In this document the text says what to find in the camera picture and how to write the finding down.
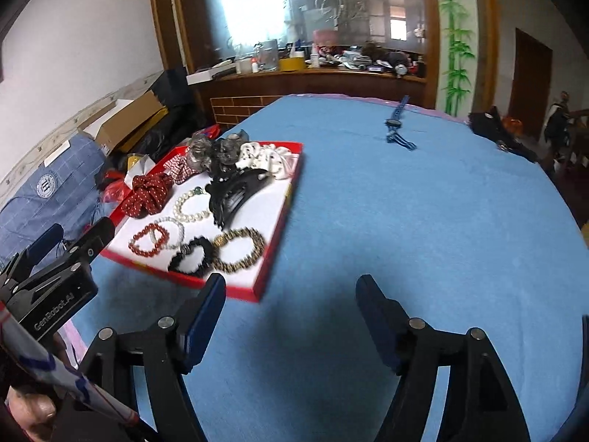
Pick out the red gingham scrunchie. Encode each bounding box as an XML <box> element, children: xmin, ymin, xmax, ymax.
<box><xmin>164</xmin><ymin>154</ymin><xmax>202</xmax><ymax>185</ymax></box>

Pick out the beige large bead bracelet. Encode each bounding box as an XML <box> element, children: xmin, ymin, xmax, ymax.
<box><xmin>173</xmin><ymin>185</ymin><xmax>213</xmax><ymax>225</ymax></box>

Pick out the cardboard box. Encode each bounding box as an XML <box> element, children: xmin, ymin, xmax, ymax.
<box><xmin>82</xmin><ymin>91</ymin><xmax>167</xmax><ymax>156</ymax></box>

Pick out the yellow box on counter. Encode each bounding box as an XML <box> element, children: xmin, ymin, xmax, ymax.
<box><xmin>279</xmin><ymin>57</ymin><xmax>307</xmax><ymax>72</ymax></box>

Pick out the white small bead bracelet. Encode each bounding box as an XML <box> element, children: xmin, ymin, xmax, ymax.
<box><xmin>149</xmin><ymin>215</ymin><xmax>186</xmax><ymax>252</ymax></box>

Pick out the white dotted scrunchie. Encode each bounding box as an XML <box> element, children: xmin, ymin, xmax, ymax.
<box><xmin>236</xmin><ymin>142</ymin><xmax>299</xmax><ymax>180</ymax></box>

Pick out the black fabric scrunchie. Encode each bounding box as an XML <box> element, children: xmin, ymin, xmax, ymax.
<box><xmin>168</xmin><ymin>236</ymin><xmax>216</xmax><ymax>277</ymax></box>

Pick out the left hand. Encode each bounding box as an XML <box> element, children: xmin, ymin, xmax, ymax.
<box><xmin>6</xmin><ymin>386</ymin><xmax>58</xmax><ymax>441</ymax></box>

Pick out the red polka dot scrunchie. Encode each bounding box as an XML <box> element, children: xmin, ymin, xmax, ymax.
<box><xmin>121</xmin><ymin>173</ymin><xmax>174</xmax><ymax>218</ymax></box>

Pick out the black hair claw clip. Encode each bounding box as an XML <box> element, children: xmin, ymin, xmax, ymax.
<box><xmin>205</xmin><ymin>168</ymin><xmax>275</xmax><ymax>229</ymax></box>

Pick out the blue table cloth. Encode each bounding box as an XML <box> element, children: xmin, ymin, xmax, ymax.
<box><xmin>68</xmin><ymin>94</ymin><xmax>589</xmax><ymax>442</ymax></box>

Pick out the black garment on table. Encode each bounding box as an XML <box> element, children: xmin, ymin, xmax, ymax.
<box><xmin>468</xmin><ymin>106</ymin><xmax>538</xmax><ymax>163</ymax></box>

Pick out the grey sheer scrunchie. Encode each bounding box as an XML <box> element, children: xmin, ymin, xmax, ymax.
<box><xmin>186</xmin><ymin>130</ymin><xmax>250</xmax><ymax>179</ymax></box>

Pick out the blue striped strap watch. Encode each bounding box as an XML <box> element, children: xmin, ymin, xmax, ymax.
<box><xmin>385</xmin><ymin>95</ymin><xmax>417</xmax><ymax>151</ymax></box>

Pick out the red white tray box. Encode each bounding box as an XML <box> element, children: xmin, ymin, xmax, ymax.
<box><xmin>102</xmin><ymin>142</ymin><xmax>303</xmax><ymax>301</ymax></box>

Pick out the leopard print scrunchie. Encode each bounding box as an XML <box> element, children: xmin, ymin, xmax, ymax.
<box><xmin>213</xmin><ymin>228</ymin><xmax>265</xmax><ymax>273</ymax></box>

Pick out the wooden counter shelf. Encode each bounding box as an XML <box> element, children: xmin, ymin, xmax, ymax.
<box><xmin>191</xmin><ymin>69</ymin><xmax>435</xmax><ymax>129</ymax></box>

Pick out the red bead bracelet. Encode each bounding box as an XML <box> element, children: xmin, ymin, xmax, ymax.
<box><xmin>127</xmin><ymin>221</ymin><xmax>172</xmax><ymax>259</ymax></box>

